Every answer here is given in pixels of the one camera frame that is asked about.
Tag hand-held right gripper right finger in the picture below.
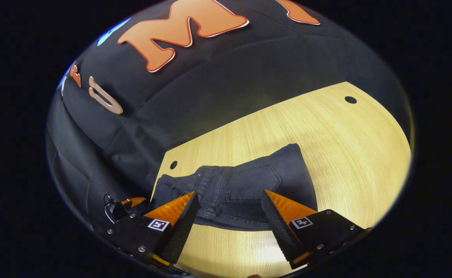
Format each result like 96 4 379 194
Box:
261 189 369 270

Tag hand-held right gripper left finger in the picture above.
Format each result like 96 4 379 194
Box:
106 191 201 267

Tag dark grey jeans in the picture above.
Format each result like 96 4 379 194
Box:
150 144 318 231

